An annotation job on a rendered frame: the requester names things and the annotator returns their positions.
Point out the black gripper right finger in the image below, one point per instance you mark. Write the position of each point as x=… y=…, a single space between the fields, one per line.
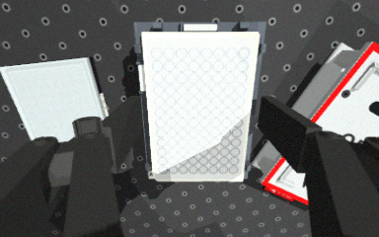
x=342 y=200

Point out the white well plate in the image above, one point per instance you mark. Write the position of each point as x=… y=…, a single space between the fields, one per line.
x=199 y=90

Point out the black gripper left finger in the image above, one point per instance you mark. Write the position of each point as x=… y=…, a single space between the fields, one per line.
x=27 y=203

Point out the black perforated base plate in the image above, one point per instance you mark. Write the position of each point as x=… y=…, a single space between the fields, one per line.
x=300 y=36

